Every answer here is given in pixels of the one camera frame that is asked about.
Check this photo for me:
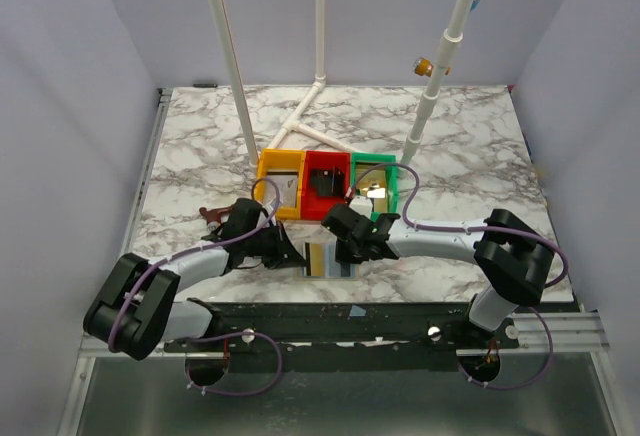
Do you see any dark card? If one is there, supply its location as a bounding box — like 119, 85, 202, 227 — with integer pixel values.
310, 166, 346, 198

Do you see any white striped card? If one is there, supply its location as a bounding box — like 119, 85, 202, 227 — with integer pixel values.
267, 172, 299, 208

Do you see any white PVC jointed pole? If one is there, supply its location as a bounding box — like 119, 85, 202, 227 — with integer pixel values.
401, 0, 472, 165

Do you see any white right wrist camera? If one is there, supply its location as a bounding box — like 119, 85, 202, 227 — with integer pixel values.
349, 195, 373, 218

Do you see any white PVC pipe frame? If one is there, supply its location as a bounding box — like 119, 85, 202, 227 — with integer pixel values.
267, 0, 371, 156

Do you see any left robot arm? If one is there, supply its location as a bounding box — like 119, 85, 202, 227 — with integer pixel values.
83, 198, 306, 360

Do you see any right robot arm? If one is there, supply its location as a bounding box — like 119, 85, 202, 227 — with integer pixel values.
322, 204, 560, 333

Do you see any gold cards stack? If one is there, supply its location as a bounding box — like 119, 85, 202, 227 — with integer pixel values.
355, 163, 389, 213

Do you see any brown small tool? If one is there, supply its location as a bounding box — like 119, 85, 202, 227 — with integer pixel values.
199, 205, 233, 231

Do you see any white left PVC pole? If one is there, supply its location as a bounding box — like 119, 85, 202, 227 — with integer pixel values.
208, 0, 259, 166

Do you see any orange knob on pole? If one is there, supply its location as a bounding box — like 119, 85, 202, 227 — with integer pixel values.
413, 57, 437, 78

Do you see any green plastic bin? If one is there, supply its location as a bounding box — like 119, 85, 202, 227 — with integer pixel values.
350, 153, 398, 221

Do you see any black mounting rail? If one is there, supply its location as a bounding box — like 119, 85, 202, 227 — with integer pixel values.
164, 303, 519, 373

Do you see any yellow plastic bin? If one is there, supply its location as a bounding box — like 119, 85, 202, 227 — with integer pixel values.
255, 149, 305, 220

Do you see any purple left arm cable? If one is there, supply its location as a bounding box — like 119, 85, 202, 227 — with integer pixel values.
107, 178, 284, 353

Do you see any red plastic bin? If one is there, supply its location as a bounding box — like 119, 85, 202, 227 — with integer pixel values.
301, 151, 351, 221

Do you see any beige card holder wallet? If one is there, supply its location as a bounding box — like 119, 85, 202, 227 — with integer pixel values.
299, 242, 358, 281

